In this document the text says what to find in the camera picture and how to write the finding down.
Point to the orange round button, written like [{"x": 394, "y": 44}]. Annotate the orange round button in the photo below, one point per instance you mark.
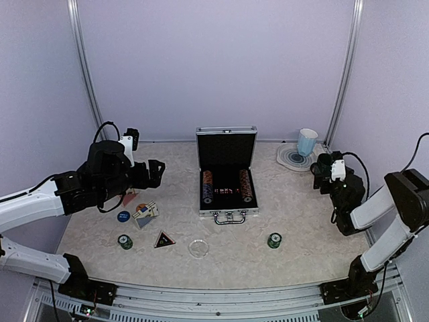
[{"x": 140, "y": 206}]

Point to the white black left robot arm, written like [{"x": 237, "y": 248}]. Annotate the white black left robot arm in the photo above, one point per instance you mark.
[{"x": 66, "y": 270}]

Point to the left green chip stack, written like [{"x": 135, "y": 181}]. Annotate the left green chip stack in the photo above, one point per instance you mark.
[{"x": 125, "y": 242}]

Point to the poker chip row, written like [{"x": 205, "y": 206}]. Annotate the poker chip row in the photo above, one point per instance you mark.
[
  {"x": 207, "y": 187},
  {"x": 245, "y": 186}
]

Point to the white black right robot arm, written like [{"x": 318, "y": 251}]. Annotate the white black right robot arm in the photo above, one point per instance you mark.
[{"x": 401, "y": 204}]

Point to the right aluminium frame post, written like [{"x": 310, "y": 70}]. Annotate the right aluminium frame post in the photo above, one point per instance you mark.
[{"x": 346, "y": 73}]

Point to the clear round plastic lid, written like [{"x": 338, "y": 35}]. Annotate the clear round plastic lid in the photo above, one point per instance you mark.
[{"x": 198, "y": 248}]

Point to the red playing card deck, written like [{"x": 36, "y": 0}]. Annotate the red playing card deck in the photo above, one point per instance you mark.
[{"x": 130, "y": 195}]

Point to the blue playing card deck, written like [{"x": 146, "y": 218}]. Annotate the blue playing card deck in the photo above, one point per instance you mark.
[{"x": 146, "y": 215}]

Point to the green chip stack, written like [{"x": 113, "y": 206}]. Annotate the green chip stack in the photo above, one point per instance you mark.
[
  {"x": 125, "y": 242},
  {"x": 274, "y": 240}
]

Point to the light blue ribbed cup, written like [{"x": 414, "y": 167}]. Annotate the light blue ribbed cup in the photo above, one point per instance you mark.
[{"x": 306, "y": 141}]

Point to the white swirl plate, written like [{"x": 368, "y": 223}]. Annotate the white swirl plate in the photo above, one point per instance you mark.
[{"x": 288, "y": 156}]

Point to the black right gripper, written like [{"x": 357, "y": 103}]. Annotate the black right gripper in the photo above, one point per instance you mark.
[{"x": 324, "y": 189}]

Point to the blue small blind button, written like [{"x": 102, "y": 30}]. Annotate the blue small blind button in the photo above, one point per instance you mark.
[{"x": 123, "y": 216}]

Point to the right poker chip row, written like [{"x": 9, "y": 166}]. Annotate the right poker chip row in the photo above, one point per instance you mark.
[{"x": 245, "y": 186}]

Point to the black triangular dealer button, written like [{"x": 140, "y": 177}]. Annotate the black triangular dealer button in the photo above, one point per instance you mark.
[{"x": 163, "y": 240}]

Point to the left poker chip row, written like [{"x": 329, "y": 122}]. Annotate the left poker chip row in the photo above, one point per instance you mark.
[{"x": 207, "y": 187}]

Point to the front aluminium rail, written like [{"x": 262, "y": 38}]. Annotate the front aluminium rail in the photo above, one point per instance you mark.
[{"x": 289, "y": 303}]

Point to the dark green mug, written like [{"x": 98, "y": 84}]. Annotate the dark green mug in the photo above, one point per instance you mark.
[{"x": 324, "y": 162}]

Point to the right green chip stack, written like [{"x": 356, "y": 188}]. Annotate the right green chip stack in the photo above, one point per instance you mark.
[{"x": 274, "y": 240}]

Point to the aluminium poker case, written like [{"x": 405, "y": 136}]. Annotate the aluminium poker case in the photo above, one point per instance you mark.
[{"x": 225, "y": 151}]

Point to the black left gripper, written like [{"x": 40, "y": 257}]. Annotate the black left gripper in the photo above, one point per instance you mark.
[{"x": 155, "y": 177}]

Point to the red dice row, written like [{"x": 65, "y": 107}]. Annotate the red dice row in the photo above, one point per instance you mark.
[{"x": 226, "y": 191}]

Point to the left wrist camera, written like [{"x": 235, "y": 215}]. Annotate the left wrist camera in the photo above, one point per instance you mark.
[{"x": 130, "y": 140}]

